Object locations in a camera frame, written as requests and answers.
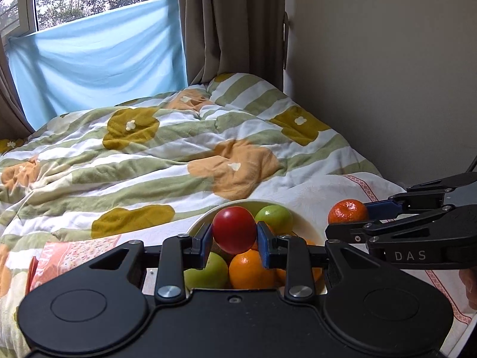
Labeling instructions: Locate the green apple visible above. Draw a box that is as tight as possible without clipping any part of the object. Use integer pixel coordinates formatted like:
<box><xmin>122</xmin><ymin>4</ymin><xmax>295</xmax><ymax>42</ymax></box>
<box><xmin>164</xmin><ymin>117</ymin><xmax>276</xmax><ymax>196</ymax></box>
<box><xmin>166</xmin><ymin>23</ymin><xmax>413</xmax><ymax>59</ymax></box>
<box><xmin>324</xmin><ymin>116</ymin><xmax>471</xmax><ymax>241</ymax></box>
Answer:
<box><xmin>254</xmin><ymin>204</ymin><xmax>294</xmax><ymax>236</ymax></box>
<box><xmin>183</xmin><ymin>251</ymin><xmax>229</xmax><ymax>289</ymax></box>

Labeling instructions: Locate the light blue cloth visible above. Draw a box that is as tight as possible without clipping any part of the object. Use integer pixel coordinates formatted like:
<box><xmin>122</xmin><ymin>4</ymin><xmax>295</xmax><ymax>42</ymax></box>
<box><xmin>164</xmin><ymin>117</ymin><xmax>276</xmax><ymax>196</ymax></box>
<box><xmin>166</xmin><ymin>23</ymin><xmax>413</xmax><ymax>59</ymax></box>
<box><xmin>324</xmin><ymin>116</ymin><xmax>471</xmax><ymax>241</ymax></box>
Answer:
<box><xmin>7</xmin><ymin>0</ymin><xmax>188</xmax><ymax>129</ymax></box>

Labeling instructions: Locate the white bowl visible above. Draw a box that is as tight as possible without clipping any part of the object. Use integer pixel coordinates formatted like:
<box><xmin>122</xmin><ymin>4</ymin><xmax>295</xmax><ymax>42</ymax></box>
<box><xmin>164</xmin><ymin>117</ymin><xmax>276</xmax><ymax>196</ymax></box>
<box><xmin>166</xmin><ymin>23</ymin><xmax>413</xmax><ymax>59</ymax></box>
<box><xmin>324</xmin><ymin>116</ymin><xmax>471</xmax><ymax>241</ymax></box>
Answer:
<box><xmin>185</xmin><ymin>199</ymin><xmax>329</xmax><ymax>291</ymax></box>

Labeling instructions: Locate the white sheet with pink border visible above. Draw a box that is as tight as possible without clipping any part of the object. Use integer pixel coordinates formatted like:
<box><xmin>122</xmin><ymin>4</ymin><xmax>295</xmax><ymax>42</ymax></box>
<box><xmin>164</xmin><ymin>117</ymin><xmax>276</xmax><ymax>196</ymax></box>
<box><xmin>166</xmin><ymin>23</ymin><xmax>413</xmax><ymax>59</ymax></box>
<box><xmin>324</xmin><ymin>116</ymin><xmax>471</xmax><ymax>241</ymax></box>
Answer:
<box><xmin>26</xmin><ymin>173</ymin><xmax>471</xmax><ymax>325</ymax></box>

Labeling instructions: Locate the person's right hand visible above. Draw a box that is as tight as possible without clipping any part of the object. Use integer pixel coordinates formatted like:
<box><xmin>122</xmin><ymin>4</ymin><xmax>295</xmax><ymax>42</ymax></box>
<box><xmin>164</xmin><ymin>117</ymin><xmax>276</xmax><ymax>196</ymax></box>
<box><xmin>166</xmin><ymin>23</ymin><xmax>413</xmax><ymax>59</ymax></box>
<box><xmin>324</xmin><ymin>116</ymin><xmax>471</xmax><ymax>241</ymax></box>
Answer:
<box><xmin>459</xmin><ymin>268</ymin><xmax>477</xmax><ymax>311</ymax></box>

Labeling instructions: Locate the orange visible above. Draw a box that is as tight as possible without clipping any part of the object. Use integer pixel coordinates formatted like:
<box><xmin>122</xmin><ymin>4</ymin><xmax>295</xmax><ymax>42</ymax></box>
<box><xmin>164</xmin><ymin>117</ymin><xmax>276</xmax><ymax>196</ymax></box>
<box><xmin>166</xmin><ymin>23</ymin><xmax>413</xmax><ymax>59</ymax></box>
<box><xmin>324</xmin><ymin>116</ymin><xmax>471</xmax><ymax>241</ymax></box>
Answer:
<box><xmin>228</xmin><ymin>249</ymin><xmax>287</xmax><ymax>289</ymax></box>

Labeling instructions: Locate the striped floral blanket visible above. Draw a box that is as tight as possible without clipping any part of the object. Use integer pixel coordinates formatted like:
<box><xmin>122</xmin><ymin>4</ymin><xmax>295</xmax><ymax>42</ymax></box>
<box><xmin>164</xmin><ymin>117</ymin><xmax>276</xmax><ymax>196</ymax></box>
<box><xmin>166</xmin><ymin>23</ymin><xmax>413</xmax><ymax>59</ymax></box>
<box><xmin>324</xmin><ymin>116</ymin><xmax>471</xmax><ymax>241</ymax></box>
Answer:
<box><xmin>0</xmin><ymin>72</ymin><xmax>382</xmax><ymax>344</ymax></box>

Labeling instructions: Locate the red apple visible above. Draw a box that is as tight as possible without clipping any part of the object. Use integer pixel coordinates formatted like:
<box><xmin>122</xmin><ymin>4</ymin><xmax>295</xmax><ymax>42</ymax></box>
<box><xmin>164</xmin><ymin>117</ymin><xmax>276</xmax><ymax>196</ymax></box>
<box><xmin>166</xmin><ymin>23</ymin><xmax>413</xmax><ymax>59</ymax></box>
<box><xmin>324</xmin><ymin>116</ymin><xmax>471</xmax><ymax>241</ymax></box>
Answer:
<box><xmin>212</xmin><ymin>206</ymin><xmax>258</xmax><ymax>255</ymax></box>

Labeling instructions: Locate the small tangerine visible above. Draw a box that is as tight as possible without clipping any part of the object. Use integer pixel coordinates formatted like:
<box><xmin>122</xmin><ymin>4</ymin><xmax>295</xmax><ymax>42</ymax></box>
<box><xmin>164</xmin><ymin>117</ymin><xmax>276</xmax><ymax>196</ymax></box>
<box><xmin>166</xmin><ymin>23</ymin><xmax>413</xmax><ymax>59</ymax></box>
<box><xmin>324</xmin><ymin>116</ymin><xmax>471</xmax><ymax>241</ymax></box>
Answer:
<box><xmin>328</xmin><ymin>199</ymin><xmax>369</xmax><ymax>226</ymax></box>

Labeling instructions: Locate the brown curtain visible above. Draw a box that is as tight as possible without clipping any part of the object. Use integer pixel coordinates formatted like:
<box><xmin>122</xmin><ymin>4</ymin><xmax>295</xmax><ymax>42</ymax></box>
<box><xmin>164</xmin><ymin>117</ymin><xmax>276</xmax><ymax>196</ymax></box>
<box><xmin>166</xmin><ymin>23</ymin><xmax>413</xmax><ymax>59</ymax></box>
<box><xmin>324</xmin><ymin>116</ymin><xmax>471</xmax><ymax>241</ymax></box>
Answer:
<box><xmin>0</xmin><ymin>41</ymin><xmax>36</xmax><ymax>138</ymax></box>
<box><xmin>175</xmin><ymin>0</ymin><xmax>288</xmax><ymax>86</ymax></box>

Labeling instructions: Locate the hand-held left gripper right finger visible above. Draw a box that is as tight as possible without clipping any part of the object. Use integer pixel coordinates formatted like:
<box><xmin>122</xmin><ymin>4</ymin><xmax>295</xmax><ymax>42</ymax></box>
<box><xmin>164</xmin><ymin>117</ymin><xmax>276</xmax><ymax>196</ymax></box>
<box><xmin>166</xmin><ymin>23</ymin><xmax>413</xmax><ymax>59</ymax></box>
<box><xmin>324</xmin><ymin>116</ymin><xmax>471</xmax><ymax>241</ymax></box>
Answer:
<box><xmin>256</xmin><ymin>221</ymin><xmax>373</xmax><ymax>302</ymax></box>

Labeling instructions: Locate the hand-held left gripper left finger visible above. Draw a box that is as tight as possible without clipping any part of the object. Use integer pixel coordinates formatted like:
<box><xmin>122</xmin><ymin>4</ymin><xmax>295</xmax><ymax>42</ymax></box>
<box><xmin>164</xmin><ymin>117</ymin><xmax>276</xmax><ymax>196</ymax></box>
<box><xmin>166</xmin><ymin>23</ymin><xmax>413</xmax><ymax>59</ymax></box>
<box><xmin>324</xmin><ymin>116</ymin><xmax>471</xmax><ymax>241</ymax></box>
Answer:
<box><xmin>87</xmin><ymin>223</ymin><xmax>214</xmax><ymax>304</ymax></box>

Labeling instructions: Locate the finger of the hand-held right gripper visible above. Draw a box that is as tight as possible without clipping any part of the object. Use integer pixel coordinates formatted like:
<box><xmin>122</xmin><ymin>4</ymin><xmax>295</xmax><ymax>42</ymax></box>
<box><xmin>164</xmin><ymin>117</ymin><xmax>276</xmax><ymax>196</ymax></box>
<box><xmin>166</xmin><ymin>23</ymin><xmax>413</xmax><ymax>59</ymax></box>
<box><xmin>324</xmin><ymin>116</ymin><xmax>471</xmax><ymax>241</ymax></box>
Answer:
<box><xmin>363</xmin><ymin>172</ymin><xmax>477</xmax><ymax>220</ymax></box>
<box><xmin>325</xmin><ymin>205</ymin><xmax>457</xmax><ymax>247</ymax></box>

